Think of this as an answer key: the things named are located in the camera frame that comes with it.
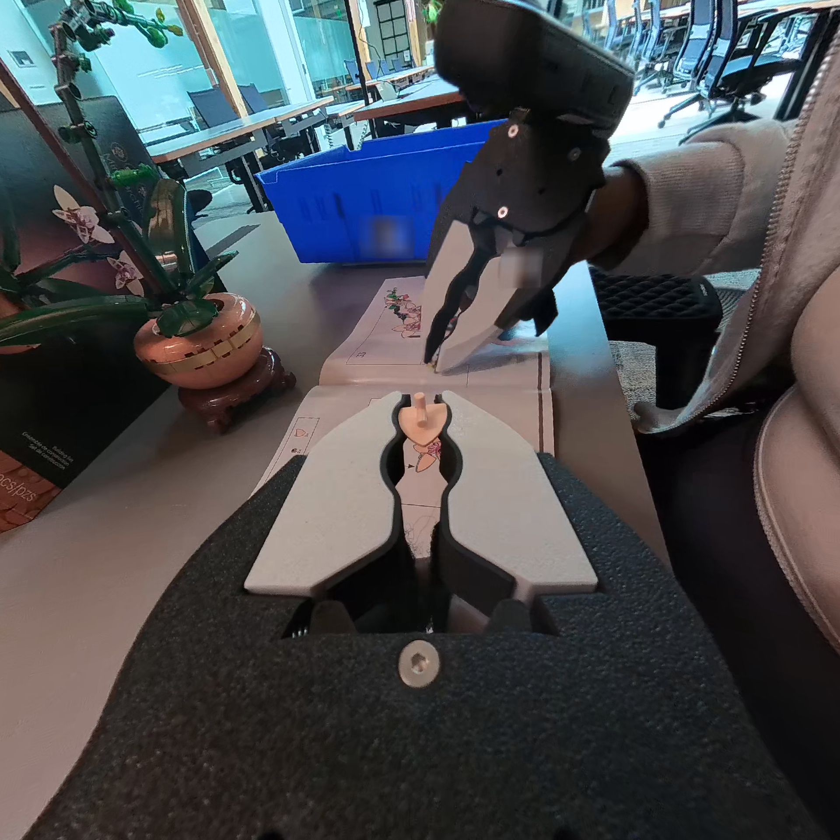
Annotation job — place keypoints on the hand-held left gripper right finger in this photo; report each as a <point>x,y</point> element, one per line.
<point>518,512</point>

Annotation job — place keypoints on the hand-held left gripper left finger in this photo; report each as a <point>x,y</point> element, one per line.
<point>321,512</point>

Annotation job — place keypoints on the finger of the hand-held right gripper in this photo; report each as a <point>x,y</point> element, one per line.
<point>446,275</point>
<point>492,308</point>

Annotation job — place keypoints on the pink petal brick piece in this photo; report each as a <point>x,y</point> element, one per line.
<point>423,426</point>

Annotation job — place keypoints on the brick orchid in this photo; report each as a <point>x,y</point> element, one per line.
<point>197,348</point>

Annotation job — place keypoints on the person's right forearm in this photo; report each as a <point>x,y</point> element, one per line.
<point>709,197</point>

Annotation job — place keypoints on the wood-edged office desk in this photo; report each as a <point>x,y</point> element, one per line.
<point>229,131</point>
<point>407,102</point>

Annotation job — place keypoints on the grey desk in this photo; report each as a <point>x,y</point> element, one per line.
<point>131,525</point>

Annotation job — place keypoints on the person's right hand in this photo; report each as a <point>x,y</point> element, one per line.
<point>617,210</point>

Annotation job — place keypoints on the open instruction booklet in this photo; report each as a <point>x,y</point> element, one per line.
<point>367,377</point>

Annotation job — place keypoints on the blue plastic bin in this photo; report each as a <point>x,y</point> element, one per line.
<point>328,197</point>

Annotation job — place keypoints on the black chair armrest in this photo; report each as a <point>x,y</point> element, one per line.
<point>656,308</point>

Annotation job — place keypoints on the person's black pants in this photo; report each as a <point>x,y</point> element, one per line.
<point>722,558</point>

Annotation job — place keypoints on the row of black office chairs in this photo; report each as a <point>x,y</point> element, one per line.
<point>722,52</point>

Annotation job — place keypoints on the blue mesh office chair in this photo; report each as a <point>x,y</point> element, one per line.
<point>253,98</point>
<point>213,108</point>

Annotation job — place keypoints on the dark orchid set box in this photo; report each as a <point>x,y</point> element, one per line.
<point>52,420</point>

